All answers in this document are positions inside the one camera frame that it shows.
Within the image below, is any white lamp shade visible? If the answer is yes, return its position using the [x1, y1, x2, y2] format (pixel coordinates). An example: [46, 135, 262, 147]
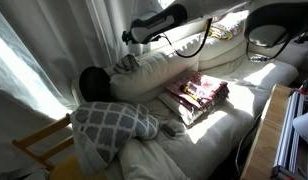
[291, 110, 308, 142]

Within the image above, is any black hanging cable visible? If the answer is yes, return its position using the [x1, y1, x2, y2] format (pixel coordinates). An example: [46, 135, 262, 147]
[245, 31, 293, 63]

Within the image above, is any wooden chair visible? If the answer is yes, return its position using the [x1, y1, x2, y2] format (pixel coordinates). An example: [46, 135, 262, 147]
[11, 112, 76, 172]

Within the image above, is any red white patterned blanket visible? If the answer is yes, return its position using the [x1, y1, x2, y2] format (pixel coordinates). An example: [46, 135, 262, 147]
[165, 70, 231, 111]

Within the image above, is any grey metal rails stack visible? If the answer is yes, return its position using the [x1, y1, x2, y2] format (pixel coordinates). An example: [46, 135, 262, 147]
[269, 89, 308, 180]

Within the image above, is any colourful crochet blanket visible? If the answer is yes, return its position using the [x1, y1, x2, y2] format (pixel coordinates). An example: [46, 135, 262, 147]
[205, 9, 251, 41]

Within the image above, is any striped grey towel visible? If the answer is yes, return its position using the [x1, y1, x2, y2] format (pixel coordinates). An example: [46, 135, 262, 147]
[112, 52, 142, 75]

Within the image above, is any light wooden table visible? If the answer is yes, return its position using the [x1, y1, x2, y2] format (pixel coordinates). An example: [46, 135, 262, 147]
[239, 83, 296, 180]

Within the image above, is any black remote control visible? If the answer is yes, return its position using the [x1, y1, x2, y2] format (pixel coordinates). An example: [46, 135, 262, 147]
[161, 123, 177, 138]

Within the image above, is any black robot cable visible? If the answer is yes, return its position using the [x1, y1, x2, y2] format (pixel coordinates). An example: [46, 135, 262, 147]
[158, 17, 214, 59]

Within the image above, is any beige fabric sofa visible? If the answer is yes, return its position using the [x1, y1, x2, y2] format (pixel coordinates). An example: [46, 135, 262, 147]
[71, 9, 308, 180]

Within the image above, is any large beige sofa back cushion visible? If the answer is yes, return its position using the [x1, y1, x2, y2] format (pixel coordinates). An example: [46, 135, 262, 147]
[108, 32, 202, 103]

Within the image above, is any light grey curtain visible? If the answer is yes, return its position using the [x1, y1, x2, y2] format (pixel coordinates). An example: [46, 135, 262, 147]
[0, 0, 162, 122]

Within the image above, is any grey white lattice cushion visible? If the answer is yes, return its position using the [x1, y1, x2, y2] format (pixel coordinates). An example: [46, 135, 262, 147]
[69, 101, 161, 177]

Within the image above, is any black round cushion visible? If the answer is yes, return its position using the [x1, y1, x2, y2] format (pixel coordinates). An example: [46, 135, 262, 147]
[78, 65, 113, 103]

